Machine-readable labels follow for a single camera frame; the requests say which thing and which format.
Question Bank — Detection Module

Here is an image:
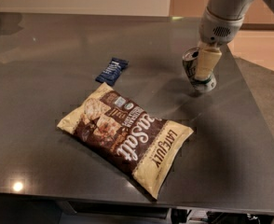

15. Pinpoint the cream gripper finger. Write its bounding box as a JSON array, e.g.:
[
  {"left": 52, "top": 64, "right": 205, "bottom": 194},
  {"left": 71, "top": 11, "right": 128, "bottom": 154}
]
[{"left": 195, "top": 42, "right": 222, "bottom": 81}]

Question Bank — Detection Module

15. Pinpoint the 7up soda can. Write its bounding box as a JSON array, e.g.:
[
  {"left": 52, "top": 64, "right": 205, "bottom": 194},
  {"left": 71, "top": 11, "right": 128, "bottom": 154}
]
[{"left": 182, "top": 47, "right": 217, "bottom": 93}]

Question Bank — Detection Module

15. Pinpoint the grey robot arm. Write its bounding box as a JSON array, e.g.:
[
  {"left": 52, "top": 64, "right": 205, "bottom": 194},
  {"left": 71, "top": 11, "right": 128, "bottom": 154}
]
[{"left": 195, "top": 0, "right": 274, "bottom": 81}]

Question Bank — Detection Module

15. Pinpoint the blue snack bar wrapper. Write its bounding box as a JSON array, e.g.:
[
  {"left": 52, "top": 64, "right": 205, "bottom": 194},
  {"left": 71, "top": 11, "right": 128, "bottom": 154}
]
[{"left": 95, "top": 57, "right": 129, "bottom": 86}]

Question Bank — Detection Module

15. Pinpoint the Late July chips bag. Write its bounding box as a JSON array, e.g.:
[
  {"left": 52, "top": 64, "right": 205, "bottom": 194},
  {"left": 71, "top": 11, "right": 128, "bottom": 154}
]
[{"left": 58, "top": 83, "right": 193, "bottom": 198}]

